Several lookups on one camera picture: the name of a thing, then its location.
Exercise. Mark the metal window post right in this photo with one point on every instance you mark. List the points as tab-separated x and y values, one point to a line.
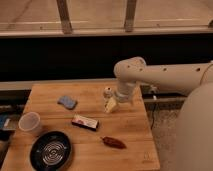
130	15

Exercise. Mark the metal window post left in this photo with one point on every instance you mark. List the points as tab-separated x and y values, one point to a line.
64	16

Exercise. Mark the metal window post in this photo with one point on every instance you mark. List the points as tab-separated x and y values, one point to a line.
130	15
64	16

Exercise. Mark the blue sponge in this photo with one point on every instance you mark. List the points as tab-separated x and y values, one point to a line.
67	102

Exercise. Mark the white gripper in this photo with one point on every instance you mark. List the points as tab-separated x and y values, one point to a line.
111	104

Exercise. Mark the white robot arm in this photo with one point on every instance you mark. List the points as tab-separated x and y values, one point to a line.
194	143

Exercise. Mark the red chili pepper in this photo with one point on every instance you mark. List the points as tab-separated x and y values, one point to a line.
112	142

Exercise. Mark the black round pan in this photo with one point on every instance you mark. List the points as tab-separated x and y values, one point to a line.
51	151

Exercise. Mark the clear plastic cup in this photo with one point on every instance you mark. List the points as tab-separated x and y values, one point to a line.
30	123

